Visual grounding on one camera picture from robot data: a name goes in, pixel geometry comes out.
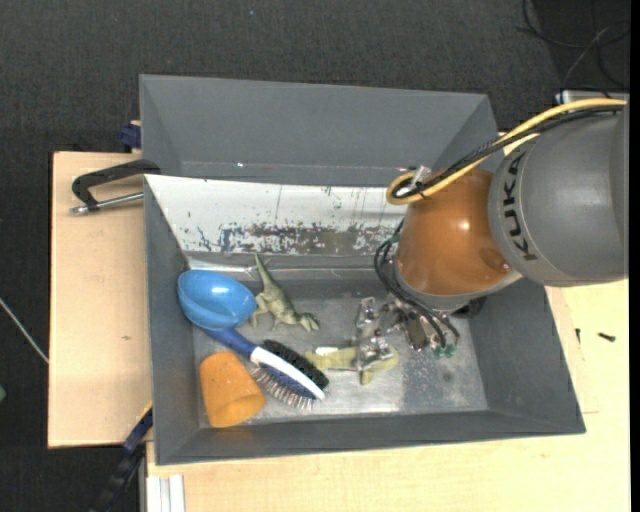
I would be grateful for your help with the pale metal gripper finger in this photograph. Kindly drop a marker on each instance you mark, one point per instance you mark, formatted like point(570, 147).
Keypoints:
point(376, 350)
point(367, 312)

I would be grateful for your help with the yellow-green toy lizard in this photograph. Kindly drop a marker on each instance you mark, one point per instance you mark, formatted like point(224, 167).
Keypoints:
point(335, 359)

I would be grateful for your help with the green toy dinosaur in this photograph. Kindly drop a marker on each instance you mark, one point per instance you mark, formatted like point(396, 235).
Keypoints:
point(277, 302)

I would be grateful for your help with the blue and white hairbrush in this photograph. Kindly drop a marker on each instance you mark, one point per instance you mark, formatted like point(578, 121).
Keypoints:
point(280, 365)

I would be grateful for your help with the orange plastic cup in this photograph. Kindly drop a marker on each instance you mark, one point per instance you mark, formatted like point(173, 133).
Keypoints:
point(227, 390)

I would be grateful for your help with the blue plastic bowl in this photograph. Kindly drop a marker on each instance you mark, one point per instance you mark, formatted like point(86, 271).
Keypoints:
point(212, 297)

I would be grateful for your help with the small black screw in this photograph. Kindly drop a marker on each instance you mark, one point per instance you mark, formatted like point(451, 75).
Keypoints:
point(607, 338)

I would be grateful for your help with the grey metal bin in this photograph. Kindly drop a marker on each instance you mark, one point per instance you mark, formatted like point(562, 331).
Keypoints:
point(310, 125)

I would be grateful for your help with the pale brown flat board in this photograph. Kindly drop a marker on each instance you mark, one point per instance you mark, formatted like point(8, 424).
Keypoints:
point(100, 300)

